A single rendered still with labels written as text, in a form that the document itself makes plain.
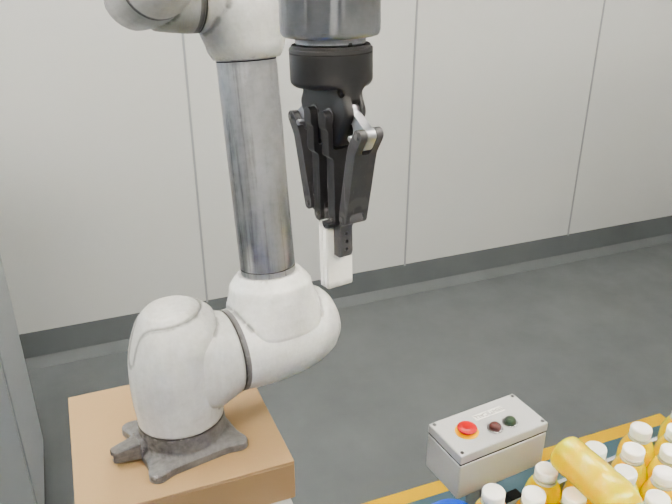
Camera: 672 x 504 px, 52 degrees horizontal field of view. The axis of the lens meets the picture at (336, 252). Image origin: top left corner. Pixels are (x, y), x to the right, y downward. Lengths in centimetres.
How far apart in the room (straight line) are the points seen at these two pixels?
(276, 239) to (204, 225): 231
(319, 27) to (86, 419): 103
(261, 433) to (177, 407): 20
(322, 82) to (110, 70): 267
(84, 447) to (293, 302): 47
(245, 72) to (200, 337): 44
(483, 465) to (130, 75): 243
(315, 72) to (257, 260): 66
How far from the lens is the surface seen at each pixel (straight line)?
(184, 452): 127
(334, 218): 66
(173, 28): 113
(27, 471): 250
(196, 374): 119
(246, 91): 116
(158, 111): 331
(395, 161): 375
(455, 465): 130
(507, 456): 136
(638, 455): 140
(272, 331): 123
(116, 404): 148
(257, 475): 127
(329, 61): 61
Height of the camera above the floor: 194
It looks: 26 degrees down
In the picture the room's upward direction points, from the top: straight up
